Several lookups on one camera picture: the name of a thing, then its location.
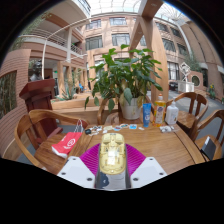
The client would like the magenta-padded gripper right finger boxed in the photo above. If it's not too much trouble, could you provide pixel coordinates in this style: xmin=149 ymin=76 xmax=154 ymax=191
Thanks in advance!
xmin=125 ymin=143 xmax=168 ymax=190

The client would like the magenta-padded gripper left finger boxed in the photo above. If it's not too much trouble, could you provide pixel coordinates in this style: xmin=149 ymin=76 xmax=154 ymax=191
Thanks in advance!
xmin=56 ymin=143 xmax=102 ymax=190

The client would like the yellow computer mouse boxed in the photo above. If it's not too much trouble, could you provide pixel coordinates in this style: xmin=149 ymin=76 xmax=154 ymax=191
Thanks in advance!
xmin=98 ymin=132 xmax=128 ymax=176

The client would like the red paper bag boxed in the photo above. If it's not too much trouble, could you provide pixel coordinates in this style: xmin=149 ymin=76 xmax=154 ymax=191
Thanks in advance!
xmin=51 ymin=118 xmax=85 ymax=159

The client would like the small white packet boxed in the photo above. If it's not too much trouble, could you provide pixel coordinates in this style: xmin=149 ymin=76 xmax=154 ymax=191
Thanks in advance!
xmin=159 ymin=124 xmax=173 ymax=133

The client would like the blue tube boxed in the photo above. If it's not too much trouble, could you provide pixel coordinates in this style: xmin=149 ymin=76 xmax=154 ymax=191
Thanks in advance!
xmin=142 ymin=102 xmax=152 ymax=128

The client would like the yellow liquid bottle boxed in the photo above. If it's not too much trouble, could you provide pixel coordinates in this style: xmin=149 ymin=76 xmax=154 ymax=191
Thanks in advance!
xmin=153 ymin=93 xmax=167 ymax=128

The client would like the white pump bottle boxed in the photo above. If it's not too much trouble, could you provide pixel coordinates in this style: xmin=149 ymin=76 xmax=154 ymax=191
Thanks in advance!
xmin=165 ymin=100 xmax=180 ymax=126

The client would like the wooden armchair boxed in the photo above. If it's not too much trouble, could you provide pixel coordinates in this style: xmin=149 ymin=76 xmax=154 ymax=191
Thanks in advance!
xmin=190 ymin=109 xmax=224 ymax=161
xmin=165 ymin=91 xmax=210 ymax=134
xmin=96 ymin=97 xmax=122 ymax=126
xmin=13 ymin=108 xmax=89 ymax=174

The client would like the black box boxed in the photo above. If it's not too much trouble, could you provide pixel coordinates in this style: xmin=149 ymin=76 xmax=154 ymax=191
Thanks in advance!
xmin=200 ymin=135 xmax=218 ymax=161

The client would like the spiky green plant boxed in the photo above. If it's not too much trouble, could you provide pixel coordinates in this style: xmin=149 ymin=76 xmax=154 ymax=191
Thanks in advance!
xmin=58 ymin=81 xmax=79 ymax=102

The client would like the dark red wooden podium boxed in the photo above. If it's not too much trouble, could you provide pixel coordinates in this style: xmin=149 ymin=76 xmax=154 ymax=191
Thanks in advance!
xmin=18 ymin=78 xmax=64 ymax=141

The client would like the white abstract sculpture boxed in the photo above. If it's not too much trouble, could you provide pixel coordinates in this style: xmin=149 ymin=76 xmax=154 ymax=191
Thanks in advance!
xmin=177 ymin=62 xmax=196 ymax=94

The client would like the potted green leafy plant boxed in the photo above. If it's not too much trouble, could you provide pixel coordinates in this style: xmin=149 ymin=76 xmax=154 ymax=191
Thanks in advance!
xmin=84 ymin=43 xmax=164 ymax=121

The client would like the yellow flowering plant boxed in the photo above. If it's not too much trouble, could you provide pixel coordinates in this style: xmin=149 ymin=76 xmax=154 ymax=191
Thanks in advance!
xmin=207 ymin=83 xmax=218 ymax=100

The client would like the dark bust statue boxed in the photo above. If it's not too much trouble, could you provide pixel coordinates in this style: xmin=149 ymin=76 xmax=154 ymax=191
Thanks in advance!
xmin=29 ymin=59 xmax=44 ymax=83

